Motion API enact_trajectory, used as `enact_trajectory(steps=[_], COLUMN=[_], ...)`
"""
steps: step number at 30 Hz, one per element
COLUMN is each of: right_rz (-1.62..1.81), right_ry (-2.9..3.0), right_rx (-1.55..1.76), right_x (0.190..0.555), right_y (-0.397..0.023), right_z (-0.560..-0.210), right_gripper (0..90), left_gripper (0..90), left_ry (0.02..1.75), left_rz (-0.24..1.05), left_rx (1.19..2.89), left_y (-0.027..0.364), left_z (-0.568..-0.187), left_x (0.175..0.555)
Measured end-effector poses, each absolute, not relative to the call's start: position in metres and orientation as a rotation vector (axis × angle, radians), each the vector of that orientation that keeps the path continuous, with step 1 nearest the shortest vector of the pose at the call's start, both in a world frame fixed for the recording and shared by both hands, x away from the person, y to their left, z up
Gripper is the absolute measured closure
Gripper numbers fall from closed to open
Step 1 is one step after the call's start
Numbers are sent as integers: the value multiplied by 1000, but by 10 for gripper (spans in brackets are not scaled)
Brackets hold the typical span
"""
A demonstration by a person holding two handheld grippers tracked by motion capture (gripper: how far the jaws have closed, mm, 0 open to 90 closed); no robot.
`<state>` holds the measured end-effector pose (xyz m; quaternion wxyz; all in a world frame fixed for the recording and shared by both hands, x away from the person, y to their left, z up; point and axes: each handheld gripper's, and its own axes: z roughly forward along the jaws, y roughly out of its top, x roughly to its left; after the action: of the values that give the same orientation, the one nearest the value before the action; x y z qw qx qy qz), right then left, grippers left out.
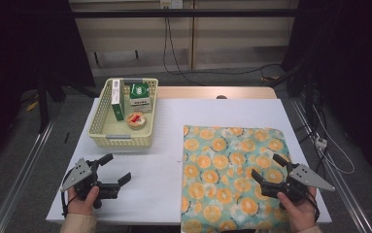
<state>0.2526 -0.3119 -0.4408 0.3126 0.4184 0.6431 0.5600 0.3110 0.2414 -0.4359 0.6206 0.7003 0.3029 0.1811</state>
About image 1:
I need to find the white power strip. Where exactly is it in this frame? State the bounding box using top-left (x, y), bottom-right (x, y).
top-left (315, 136), bottom-right (328, 150)

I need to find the round tin with red label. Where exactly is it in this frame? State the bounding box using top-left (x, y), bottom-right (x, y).
top-left (125, 112), bottom-right (147, 131)

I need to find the hand-held gripper cable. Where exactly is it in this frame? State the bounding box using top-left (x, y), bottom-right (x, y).
top-left (306, 190), bottom-right (321, 224)
top-left (60, 168), bottom-right (78, 217)

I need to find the right hand-held gripper cable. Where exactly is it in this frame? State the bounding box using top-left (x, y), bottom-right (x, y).
top-left (306, 190), bottom-right (321, 224)

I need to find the pale yellow plastic basket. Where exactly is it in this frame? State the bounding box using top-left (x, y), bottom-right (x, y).
top-left (87, 77), bottom-right (159, 150)

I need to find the slim green white box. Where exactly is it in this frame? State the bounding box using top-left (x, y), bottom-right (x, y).
top-left (110, 78), bottom-right (126, 122)

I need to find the left hand-held gripper cable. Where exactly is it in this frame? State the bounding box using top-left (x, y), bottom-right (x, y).
top-left (60, 168), bottom-right (78, 217)

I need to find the green white carton box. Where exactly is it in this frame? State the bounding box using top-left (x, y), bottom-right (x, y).
top-left (129, 82), bottom-right (152, 114)

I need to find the white table sheet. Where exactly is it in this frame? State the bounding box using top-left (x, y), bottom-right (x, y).
top-left (46, 97), bottom-right (333, 226)

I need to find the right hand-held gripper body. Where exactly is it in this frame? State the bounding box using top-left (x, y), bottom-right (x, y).
top-left (260, 163), bottom-right (336, 204)

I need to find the black metal stand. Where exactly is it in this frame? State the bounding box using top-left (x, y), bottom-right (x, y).
top-left (36, 74), bottom-right (66, 134)

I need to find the black wall cable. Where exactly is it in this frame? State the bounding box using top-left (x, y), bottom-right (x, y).
top-left (162, 16), bottom-right (284, 76)
top-left (166, 16), bottom-right (206, 86)

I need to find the person's right hand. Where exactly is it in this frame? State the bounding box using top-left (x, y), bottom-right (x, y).
top-left (276, 187), bottom-right (318, 232)

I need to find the aluminium floor rail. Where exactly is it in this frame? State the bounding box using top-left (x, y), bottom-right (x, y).
top-left (0, 116), bottom-right (58, 233)
top-left (289, 96), bottom-right (372, 233)

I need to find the black curtain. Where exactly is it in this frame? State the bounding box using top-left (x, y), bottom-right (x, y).
top-left (0, 0), bottom-right (95, 166)
top-left (282, 0), bottom-right (372, 185)

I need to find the orange print shopping bag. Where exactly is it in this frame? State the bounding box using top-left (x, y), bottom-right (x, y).
top-left (180, 125), bottom-right (293, 233)

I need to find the white floor cable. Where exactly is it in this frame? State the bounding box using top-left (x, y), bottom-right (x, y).
top-left (313, 105), bottom-right (356, 176)

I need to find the person's left hand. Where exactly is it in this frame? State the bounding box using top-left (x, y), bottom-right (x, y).
top-left (67, 185), bottom-right (100, 216)

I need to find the white wall socket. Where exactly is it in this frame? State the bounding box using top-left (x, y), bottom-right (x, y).
top-left (159, 0), bottom-right (184, 10)

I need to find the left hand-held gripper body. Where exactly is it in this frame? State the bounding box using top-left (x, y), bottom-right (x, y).
top-left (60, 157), bottom-right (119, 210)

